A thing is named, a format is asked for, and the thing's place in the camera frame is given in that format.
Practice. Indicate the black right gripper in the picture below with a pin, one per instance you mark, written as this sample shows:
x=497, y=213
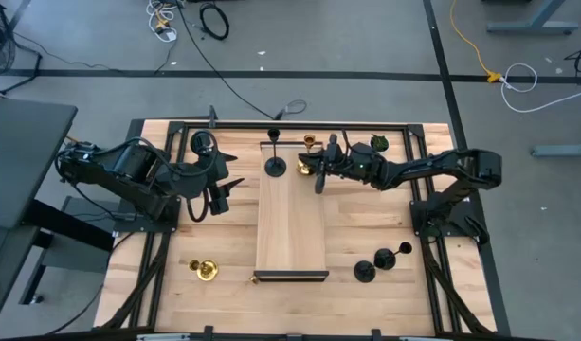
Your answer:
x=347, y=163

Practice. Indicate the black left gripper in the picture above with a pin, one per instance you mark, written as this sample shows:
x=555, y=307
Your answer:
x=200, y=180

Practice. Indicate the gold candlestick holder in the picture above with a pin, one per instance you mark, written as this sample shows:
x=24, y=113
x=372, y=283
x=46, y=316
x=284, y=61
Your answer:
x=207, y=270
x=309, y=138

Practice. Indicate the black candlestick holder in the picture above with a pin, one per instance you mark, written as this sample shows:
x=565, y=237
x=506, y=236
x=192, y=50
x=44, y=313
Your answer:
x=275, y=167
x=386, y=259
x=364, y=272

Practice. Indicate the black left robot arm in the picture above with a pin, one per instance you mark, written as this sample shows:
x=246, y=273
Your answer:
x=129, y=163

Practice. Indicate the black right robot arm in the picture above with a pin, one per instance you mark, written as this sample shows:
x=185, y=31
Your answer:
x=437, y=163

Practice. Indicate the green plant in white pot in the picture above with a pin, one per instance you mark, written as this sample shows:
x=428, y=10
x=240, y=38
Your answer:
x=379, y=142

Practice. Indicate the small gold fitting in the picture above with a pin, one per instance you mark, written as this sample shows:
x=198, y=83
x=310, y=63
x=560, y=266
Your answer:
x=254, y=280

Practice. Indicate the black side table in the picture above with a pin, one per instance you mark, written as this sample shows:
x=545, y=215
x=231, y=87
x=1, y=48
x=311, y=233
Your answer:
x=20, y=156

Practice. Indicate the black floor fan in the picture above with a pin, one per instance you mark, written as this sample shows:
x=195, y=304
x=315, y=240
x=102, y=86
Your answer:
x=1, y=47

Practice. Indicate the black aluminium table frame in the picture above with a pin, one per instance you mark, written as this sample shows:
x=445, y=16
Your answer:
x=295, y=127

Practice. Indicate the wooden riser with black frame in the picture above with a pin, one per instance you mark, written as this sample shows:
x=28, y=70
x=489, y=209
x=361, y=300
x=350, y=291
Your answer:
x=290, y=227

